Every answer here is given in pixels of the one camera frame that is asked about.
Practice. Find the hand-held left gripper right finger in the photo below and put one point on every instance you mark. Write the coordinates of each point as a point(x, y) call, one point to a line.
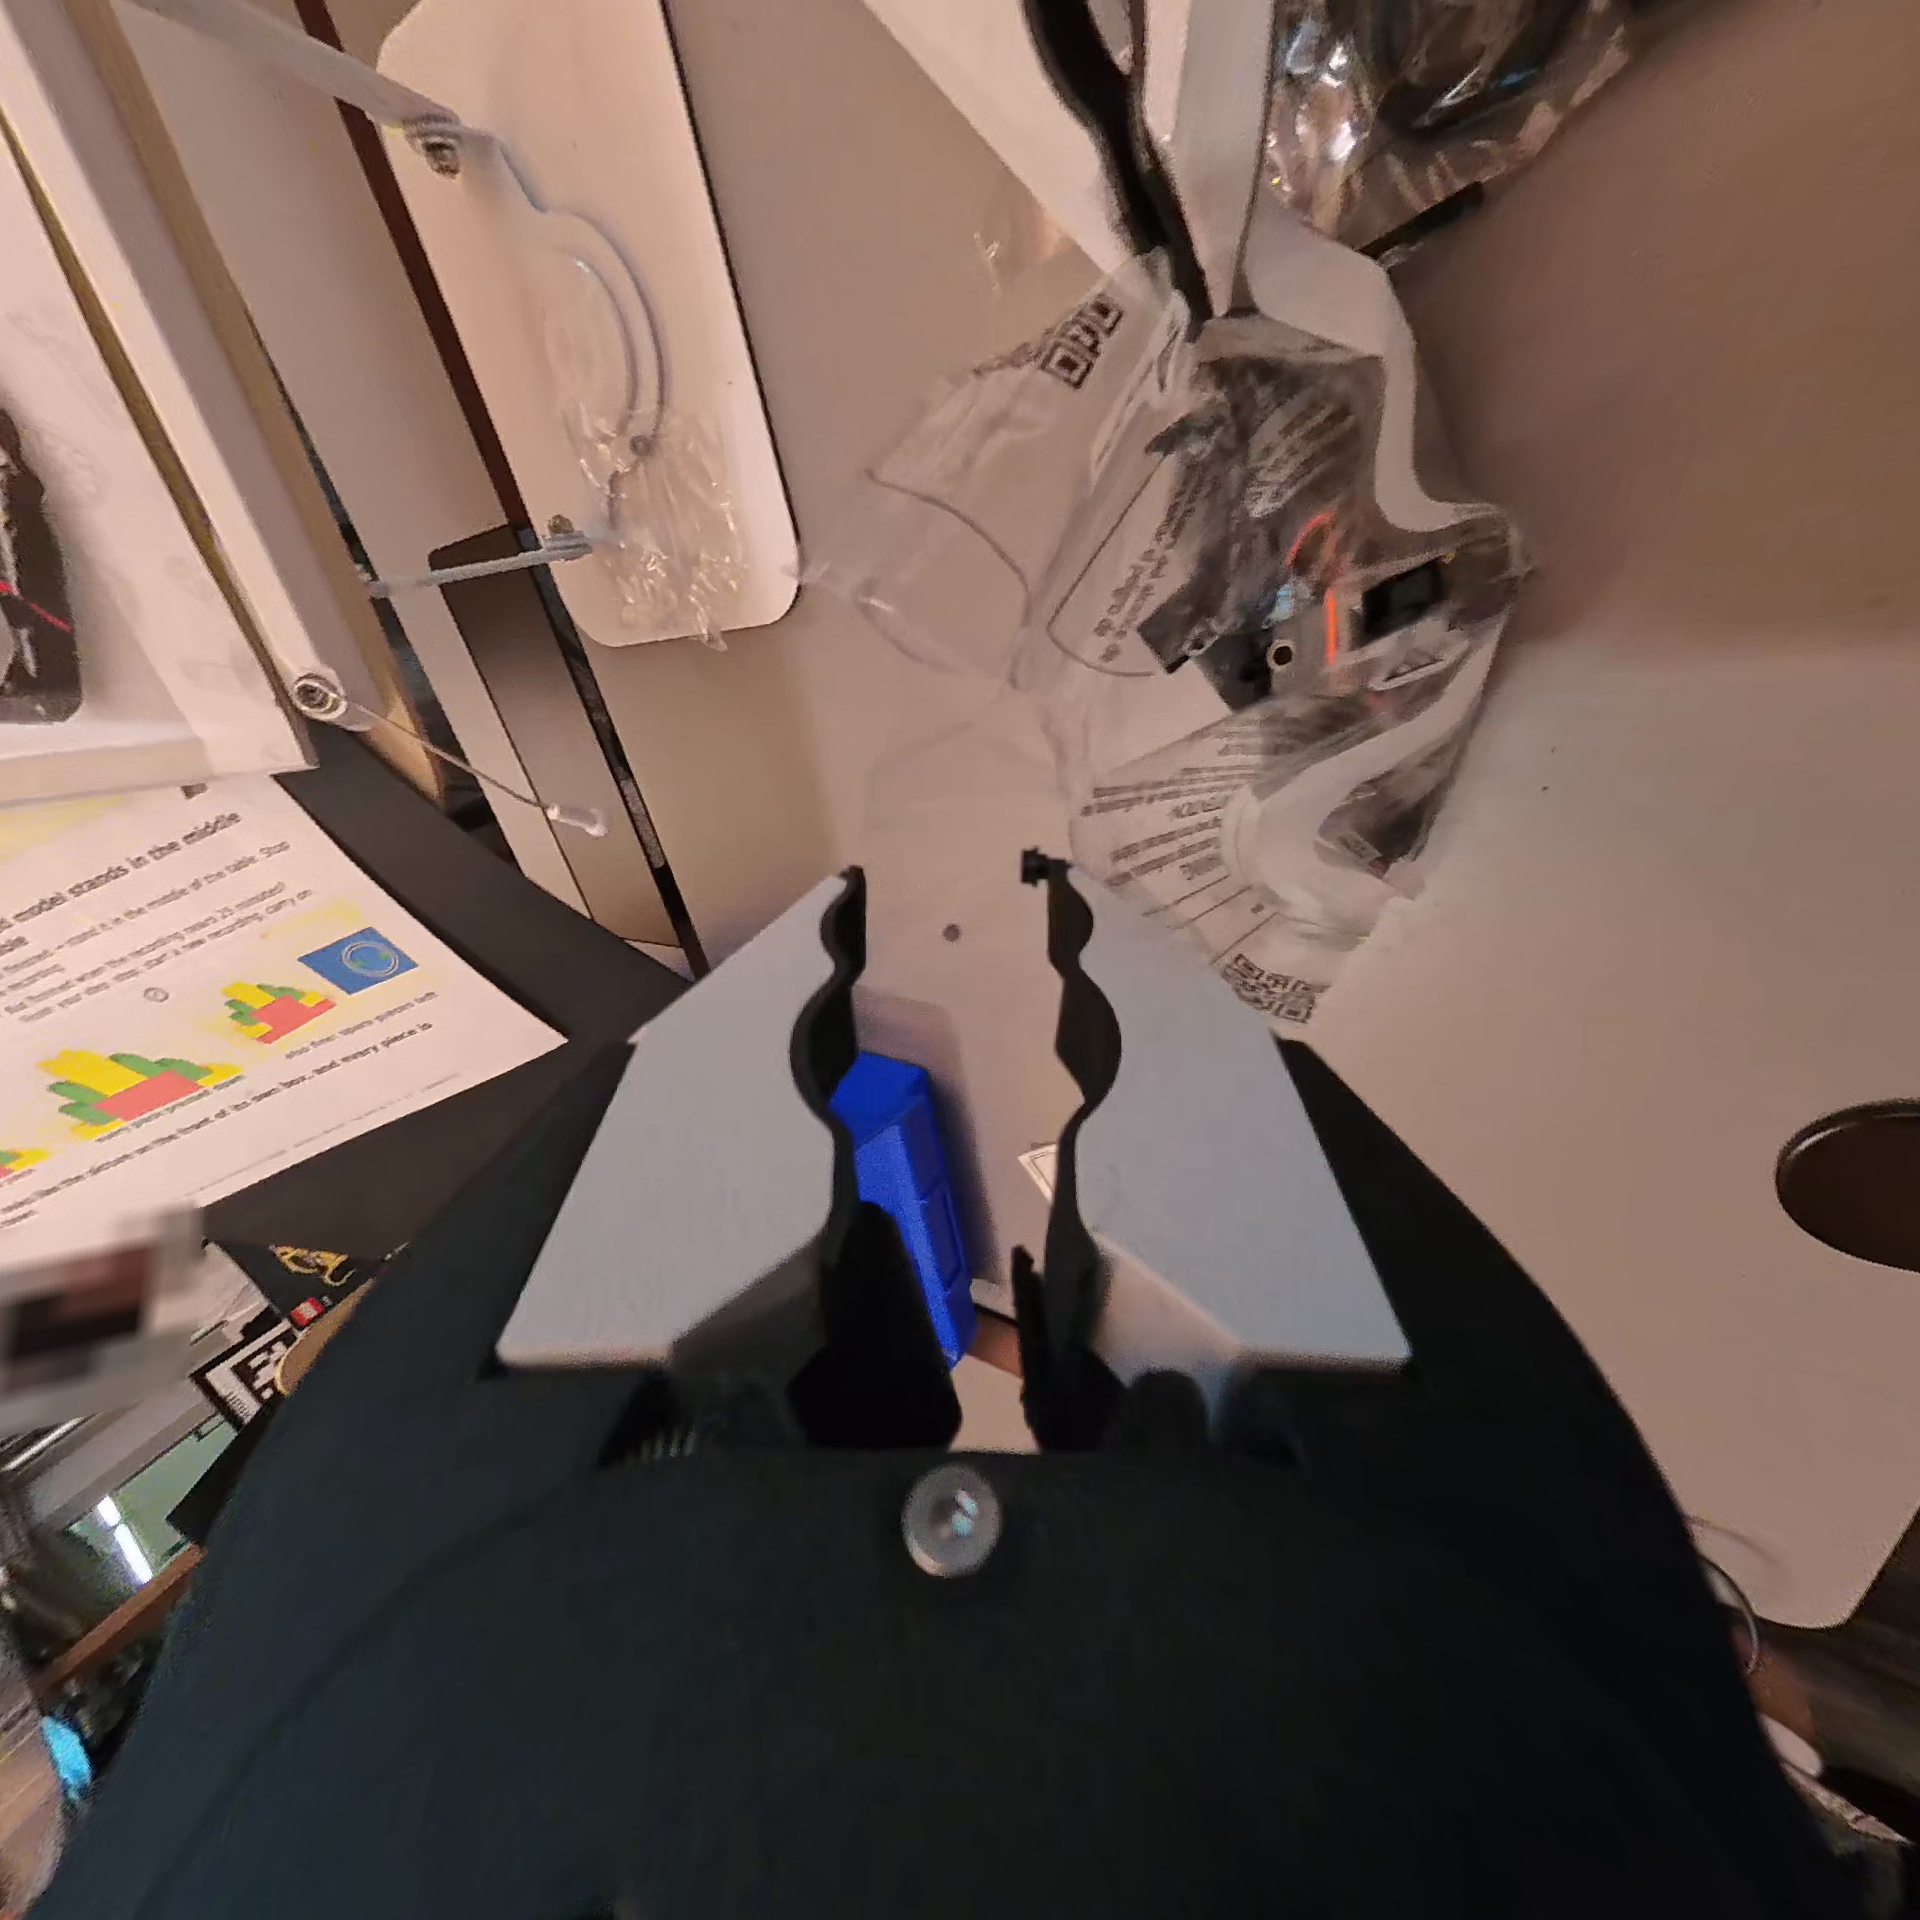
point(1244, 1200)

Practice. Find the tiny black lego piece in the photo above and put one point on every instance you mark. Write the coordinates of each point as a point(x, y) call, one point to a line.
point(1038, 867)

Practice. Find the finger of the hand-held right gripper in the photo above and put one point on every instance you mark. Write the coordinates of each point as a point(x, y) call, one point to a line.
point(991, 77)
point(1225, 120)

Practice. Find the blue storage bin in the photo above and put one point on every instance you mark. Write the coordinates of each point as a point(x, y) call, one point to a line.
point(901, 1185)

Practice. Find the white printed instruction sheet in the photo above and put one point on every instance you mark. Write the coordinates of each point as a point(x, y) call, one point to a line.
point(226, 1021)

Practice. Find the lego instruction booklet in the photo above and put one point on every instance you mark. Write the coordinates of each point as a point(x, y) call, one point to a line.
point(91, 524)

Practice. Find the printed clear bag of parts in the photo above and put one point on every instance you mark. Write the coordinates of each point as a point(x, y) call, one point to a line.
point(1277, 675)

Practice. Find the white book stand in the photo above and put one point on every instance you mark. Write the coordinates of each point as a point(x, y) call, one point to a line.
point(691, 300)

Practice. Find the clear bag of black tyres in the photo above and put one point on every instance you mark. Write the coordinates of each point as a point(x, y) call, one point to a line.
point(1425, 105)

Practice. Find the small clear plastic wrapper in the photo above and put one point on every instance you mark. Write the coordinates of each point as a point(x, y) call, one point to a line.
point(675, 524)

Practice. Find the black display board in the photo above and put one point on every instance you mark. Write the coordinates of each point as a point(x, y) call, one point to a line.
point(587, 960)

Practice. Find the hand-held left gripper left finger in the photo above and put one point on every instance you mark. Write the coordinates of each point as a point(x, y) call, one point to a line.
point(661, 1200)

